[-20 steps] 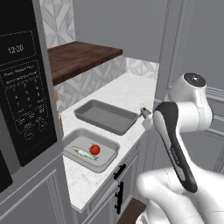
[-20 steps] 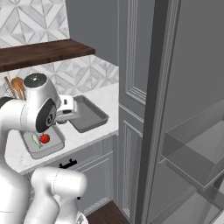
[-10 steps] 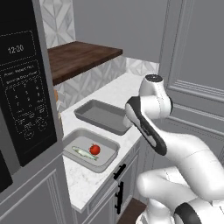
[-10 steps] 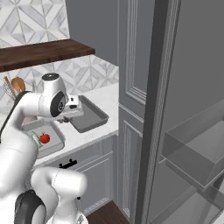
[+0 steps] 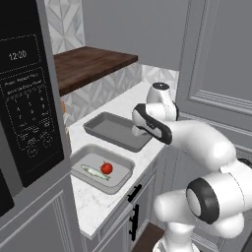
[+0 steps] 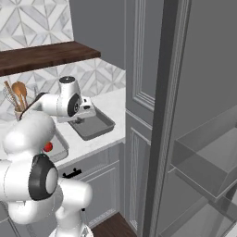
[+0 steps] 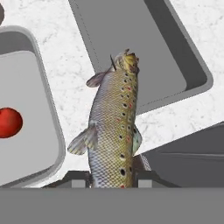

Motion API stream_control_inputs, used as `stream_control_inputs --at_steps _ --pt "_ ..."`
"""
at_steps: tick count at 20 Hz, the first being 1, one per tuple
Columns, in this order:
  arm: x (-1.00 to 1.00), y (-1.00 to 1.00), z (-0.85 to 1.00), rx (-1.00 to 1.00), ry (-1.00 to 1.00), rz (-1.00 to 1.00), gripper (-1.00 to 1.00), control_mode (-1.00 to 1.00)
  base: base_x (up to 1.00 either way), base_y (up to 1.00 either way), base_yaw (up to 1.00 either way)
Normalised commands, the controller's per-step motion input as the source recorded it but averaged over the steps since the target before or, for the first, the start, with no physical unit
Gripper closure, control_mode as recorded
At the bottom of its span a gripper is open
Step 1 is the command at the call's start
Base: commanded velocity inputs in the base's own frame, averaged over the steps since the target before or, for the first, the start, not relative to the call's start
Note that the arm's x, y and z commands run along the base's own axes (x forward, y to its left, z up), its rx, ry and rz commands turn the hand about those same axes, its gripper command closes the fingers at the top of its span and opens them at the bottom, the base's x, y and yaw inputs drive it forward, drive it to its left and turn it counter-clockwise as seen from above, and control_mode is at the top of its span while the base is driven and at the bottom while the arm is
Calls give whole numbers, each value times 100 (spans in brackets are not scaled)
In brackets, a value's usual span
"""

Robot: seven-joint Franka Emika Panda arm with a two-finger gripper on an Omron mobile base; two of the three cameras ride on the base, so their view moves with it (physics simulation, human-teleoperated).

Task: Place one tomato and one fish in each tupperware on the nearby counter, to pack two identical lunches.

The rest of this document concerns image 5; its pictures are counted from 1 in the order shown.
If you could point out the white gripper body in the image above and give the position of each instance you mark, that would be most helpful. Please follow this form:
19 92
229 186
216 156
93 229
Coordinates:
137 131

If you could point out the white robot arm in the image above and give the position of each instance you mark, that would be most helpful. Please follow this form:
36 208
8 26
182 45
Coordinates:
203 147

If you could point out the grey tupperware tray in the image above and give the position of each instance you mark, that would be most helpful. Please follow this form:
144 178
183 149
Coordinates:
95 157
113 131

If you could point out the red tomato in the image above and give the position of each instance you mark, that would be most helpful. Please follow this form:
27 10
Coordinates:
106 168

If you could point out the silver green fish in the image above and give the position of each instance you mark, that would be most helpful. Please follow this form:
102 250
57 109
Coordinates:
93 171

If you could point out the grey cupboard door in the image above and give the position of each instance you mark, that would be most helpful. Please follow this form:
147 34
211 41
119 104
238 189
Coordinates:
144 203

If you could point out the orange and white object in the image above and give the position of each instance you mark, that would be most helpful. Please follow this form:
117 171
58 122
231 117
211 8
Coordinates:
65 111

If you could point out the dark wooden shelf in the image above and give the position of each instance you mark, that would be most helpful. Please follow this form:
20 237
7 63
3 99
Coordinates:
85 65

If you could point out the tall grey cupboard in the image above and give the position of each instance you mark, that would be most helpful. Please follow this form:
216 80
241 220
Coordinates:
216 59

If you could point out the black microwave oven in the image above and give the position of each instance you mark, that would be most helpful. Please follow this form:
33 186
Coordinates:
29 98

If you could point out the grey panelled cabinet front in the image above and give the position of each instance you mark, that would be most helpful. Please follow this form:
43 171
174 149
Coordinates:
36 223

